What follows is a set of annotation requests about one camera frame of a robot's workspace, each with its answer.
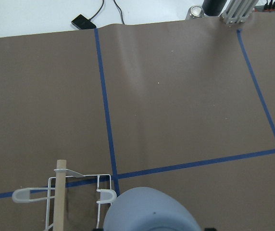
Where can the blue tape line crosswise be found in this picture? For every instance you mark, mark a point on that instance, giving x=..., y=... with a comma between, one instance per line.
x=167, y=168

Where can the small black device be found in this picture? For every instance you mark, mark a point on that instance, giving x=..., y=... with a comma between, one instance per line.
x=82, y=23

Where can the light blue plastic cup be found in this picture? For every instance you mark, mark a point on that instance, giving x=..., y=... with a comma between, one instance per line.
x=148, y=209

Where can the aluminium frame post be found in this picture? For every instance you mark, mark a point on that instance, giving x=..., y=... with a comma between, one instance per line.
x=238, y=11

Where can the black thermos bottle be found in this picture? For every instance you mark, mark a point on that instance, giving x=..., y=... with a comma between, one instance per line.
x=213, y=7

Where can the white wire cup holder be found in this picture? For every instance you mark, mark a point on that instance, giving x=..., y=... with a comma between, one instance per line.
x=54, y=195

